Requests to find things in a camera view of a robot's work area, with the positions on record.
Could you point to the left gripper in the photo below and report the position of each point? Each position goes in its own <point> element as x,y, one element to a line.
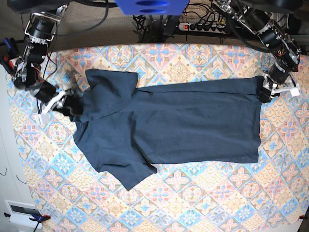
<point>277,80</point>

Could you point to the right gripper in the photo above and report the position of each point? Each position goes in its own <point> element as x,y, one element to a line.
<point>68,104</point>

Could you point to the dark navy t-shirt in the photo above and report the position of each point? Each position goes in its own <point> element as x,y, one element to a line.
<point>126,130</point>

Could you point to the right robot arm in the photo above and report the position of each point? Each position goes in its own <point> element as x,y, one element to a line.
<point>40,31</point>

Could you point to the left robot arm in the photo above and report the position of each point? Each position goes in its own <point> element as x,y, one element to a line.
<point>255,17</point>

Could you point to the blue orange clamp top left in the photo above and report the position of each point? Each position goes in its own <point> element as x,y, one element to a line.
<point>5,60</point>

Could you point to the blue orange clamp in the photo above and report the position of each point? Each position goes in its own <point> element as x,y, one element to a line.
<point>5,60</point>
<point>36,218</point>

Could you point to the white power strip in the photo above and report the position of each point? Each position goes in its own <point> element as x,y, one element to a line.
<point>201,27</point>

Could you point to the patterned colourful tablecloth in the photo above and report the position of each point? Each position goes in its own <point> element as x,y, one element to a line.
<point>194,197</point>

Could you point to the blue orange clamp bottom left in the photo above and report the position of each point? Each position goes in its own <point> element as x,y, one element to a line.
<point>36,218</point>

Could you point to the orange clamp bottom right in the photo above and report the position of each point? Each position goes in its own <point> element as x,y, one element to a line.
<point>303,217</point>

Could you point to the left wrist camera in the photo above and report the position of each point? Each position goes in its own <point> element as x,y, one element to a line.
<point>295,92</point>

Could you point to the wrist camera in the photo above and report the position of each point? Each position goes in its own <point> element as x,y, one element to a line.
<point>42,119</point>
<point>295,92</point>

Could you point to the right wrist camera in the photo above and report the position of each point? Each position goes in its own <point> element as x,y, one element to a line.
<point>42,119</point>

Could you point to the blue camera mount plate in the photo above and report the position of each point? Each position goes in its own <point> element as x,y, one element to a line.
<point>152,7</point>

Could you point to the white wall outlet box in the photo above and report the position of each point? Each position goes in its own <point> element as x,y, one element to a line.
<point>22,208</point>

